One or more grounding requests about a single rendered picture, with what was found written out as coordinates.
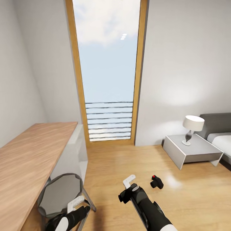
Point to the nightstand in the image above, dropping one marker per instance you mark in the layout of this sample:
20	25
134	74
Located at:
198	150

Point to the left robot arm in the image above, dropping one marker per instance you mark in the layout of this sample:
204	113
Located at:
65	222

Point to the desk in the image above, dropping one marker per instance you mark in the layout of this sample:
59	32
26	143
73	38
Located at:
33	159

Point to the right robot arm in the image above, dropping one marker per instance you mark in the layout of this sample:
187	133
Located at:
150	213

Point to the digital camera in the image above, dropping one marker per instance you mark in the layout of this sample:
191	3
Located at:
156	182

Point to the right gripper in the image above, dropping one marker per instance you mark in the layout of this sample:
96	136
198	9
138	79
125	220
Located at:
124	196

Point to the fixed window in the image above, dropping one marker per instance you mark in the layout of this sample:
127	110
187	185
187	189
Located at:
107	42

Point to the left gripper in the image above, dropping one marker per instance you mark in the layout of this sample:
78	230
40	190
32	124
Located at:
79	214

